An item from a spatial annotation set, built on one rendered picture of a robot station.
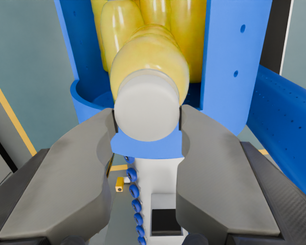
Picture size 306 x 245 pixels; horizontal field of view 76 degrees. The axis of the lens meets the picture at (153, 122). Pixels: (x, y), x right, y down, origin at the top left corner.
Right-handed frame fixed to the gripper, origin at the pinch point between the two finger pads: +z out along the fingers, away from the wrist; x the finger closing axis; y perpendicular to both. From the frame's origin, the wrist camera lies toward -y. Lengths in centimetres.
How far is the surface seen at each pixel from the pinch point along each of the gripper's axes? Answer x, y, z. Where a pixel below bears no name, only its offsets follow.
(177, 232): 4, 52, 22
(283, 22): 73, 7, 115
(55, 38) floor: -68, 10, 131
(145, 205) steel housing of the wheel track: -6, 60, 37
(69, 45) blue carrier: -12.7, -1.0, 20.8
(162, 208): 0, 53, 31
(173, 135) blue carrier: 2.1, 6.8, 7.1
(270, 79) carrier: 53, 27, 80
